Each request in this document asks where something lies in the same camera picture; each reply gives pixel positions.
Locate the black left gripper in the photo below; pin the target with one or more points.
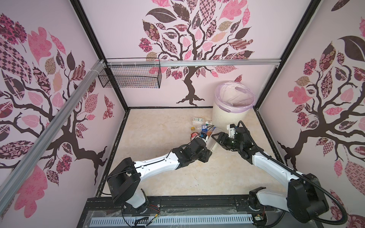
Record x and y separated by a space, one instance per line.
206 154

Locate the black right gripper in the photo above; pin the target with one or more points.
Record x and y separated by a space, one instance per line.
223 136

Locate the yellow cap blue label bottle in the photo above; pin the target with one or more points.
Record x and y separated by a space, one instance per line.
202 128

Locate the clear bottle white cap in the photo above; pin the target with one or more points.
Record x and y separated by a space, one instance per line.
211 143

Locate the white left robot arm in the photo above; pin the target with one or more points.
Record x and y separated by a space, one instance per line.
124 180

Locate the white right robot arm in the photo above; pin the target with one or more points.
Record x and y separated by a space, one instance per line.
301 198

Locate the white waste bin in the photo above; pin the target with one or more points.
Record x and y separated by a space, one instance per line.
221 118

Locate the purple bin liner bag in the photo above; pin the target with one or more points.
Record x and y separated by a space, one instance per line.
234 97

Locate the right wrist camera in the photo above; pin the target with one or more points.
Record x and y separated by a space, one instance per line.
231 130

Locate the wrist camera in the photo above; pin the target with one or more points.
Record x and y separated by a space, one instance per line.
231 130
204 135

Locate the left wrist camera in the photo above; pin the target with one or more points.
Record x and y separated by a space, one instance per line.
204 135

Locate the white slotted cable duct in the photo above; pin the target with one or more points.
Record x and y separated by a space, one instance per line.
169 221

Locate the aluminium rail back wall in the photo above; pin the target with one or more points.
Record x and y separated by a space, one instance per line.
197 63

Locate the aluminium rail wall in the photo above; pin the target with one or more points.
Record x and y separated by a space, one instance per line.
197 63
21 172

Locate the black base frame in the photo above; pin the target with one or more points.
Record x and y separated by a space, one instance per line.
266 217

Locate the black wire basket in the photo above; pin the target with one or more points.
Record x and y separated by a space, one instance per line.
131 73

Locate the aluminium rail left wall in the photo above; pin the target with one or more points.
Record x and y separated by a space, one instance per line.
21 172

